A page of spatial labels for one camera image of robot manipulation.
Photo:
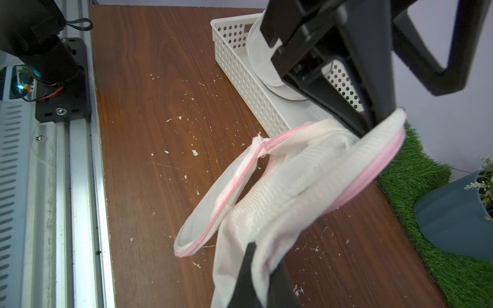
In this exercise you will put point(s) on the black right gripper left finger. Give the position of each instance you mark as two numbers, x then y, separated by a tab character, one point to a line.
244	295

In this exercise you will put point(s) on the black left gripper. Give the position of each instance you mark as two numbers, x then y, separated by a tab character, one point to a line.
300	32

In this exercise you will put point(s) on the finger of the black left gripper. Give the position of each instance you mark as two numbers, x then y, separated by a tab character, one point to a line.
438	40

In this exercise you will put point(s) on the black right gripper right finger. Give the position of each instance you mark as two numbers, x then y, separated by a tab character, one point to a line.
280	293

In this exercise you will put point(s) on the white perforated plastic basket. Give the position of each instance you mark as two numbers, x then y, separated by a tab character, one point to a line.
275	114

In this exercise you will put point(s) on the green artificial grass mat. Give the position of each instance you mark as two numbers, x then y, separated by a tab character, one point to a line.
464	281

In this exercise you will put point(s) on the artificial plant in teal pot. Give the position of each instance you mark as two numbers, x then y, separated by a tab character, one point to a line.
457	217

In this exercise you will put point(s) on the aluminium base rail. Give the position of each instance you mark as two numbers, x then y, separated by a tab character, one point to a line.
54	227

